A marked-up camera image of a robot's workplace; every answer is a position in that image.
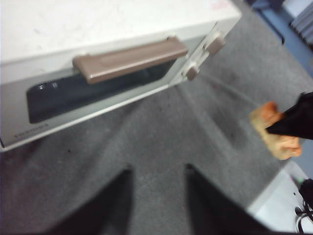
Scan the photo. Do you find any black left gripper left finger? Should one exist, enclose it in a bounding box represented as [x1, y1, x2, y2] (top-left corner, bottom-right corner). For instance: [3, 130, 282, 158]
[47, 168, 134, 235]

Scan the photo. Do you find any beige oven control knob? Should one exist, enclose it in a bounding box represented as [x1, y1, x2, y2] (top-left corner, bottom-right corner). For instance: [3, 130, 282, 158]
[185, 64, 201, 81]
[206, 31, 227, 55]

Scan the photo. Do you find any cream white toaster oven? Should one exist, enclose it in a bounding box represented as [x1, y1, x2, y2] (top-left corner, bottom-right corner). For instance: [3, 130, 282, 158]
[0, 0, 243, 150]

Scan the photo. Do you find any golden brown bread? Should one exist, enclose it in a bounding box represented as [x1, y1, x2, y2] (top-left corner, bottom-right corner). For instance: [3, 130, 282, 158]
[248, 101, 302, 161]

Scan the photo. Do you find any black cable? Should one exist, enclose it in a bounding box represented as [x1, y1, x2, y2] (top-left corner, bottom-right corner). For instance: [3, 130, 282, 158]
[294, 178, 313, 235]

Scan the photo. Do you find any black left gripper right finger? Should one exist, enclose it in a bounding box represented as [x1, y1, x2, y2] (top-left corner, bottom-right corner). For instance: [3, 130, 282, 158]
[185, 163, 277, 235]

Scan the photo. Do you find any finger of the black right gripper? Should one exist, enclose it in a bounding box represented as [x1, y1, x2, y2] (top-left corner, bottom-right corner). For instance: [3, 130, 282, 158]
[266, 91, 313, 142]

